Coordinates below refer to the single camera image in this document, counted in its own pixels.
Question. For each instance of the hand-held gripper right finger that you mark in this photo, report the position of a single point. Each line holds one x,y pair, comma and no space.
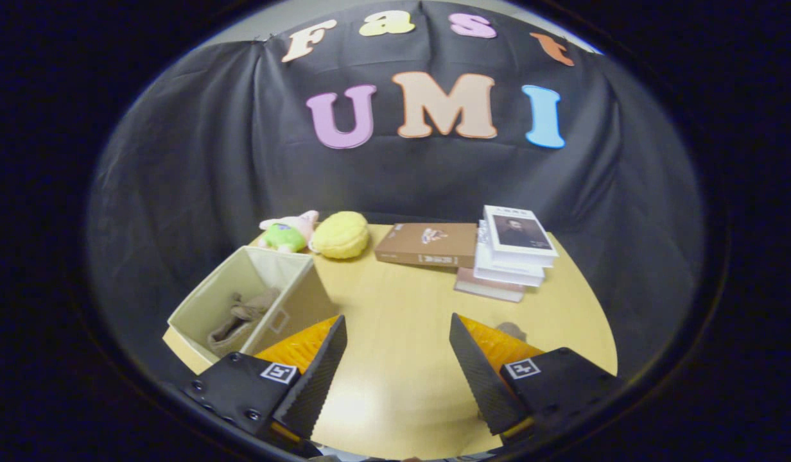
482,385

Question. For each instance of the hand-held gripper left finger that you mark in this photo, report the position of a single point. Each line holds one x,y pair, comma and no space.
315,385

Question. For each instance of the beige fabric storage box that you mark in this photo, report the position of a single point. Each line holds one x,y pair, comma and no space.
302,289

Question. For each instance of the plain white book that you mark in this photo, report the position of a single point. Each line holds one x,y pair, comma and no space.
504,273

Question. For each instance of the yellow plush toy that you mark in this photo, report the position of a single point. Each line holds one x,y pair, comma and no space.
341,235

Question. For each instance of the pink and green plush toy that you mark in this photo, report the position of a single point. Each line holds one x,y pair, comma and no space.
286,234

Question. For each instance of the brown book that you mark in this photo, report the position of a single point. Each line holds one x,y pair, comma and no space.
421,244

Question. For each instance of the white book with portrait cover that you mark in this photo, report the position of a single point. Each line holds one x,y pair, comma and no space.
517,234

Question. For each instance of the black backdrop cloth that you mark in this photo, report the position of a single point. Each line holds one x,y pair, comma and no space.
209,160

